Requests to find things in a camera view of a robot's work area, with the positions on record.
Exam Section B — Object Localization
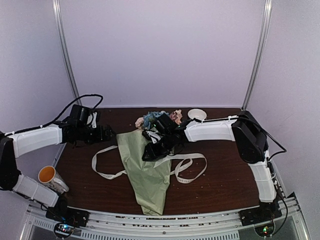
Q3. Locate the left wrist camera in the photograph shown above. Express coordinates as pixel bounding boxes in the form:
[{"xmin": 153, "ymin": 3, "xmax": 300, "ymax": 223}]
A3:
[{"xmin": 86, "ymin": 111, "xmax": 101, "ymax": 129}]

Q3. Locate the white ribbon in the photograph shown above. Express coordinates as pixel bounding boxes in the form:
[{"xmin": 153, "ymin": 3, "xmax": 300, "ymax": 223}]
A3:
[{"xmin": 91, "ymin": 145, "xmax": 208, "ymax": 184}]

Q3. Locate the orange and white cup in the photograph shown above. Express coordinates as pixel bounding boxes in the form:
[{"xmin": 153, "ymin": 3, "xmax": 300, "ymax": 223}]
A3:
[{"xmin": 38, "ymin": 165, "xmax": 69, "ymax": 194}]

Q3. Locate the pink and green wrapping paper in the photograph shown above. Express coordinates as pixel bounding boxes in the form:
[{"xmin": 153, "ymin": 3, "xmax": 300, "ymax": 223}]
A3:
[{"xmin": 116, "ymin": 130, "xmax": 171, "ymax": 216}]

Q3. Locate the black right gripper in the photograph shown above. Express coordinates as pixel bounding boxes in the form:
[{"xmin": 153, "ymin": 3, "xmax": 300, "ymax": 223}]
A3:
[{"xmin": 142, "ymin": 133, "xmax": 175, "ymax": 161}]

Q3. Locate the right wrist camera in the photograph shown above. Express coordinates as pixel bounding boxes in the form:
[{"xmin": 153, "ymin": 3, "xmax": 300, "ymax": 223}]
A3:
[{"xmin": 142, "ymin": 129, "xmax": 163, "ymax": 144}]

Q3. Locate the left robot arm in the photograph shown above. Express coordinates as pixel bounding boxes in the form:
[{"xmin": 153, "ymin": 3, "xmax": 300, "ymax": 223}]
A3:
[{"xmin": 0, "ymin": 97, "xmax": 116, "ymax": 227}]

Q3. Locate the aluminium front rail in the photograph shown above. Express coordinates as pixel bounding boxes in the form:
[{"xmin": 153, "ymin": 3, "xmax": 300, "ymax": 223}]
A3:
[{"xmin": 18, "ymin": 194, "xmax": 312, "ymax": 240}]

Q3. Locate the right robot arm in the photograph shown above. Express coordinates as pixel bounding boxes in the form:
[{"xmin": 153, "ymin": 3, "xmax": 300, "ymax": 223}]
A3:
[{"xmin": 142, "ymin": 110, "xmax": 282, "ymax": 226}]

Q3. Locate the white and dark bowl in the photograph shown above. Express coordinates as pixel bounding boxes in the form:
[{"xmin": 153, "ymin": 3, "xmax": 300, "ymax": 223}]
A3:
[{"xmin": 187, "ymin": 108, "xmax": 207, "ymax": 121}]

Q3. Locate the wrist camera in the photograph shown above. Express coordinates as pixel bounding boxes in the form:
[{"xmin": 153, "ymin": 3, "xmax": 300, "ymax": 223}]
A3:
[
  {"xmin": 142, "ymin": 129, "xmax": 163, "ymax": 144},
  {"xmin": 86, "ymin": 111, "xmax": 101, "ymax": 129}
]

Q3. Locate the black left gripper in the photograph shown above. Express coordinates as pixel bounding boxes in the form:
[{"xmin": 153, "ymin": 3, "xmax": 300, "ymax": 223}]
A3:
[{"xmin": 77, "ymin": 124, "xmax": 117, "ymax": 146}]

